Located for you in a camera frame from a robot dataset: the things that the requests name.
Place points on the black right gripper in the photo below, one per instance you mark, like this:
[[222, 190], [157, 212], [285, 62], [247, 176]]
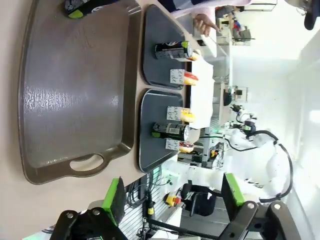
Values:
[[247, 123]]

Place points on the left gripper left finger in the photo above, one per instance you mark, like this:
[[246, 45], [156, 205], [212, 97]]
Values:
[[117, 197]]

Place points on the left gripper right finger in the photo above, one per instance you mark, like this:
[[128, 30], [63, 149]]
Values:
[[232, 195]]

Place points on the yellow glazed donut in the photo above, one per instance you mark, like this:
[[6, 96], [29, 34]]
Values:
[[188, 116]]

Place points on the red glazed donut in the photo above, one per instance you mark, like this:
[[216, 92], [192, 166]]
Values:
[[191, 78]]

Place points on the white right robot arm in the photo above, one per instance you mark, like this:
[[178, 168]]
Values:
[[272, 162]]

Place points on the person's left forearm pink sleeve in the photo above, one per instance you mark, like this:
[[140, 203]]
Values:
[[197, 10]]

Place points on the person's left hand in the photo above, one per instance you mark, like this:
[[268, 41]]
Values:
[[203, 23]]

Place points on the white paper sheet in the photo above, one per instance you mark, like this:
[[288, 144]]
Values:
[[202, 95]]

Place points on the yellow emergency stop button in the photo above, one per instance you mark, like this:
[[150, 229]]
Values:
[[172, 200]]

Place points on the black square serving tray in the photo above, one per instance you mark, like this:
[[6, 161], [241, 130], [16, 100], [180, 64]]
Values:
[[150, 150], [160, 30]]

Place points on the chocolate glazed donut with sprinkles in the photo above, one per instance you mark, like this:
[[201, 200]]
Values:
[[187, 147]]

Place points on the black tray under paper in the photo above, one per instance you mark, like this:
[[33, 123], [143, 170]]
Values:
[[189, 65]]

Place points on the person in pink fleece jacket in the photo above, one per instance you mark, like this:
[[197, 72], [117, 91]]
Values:
[[180, 3]]

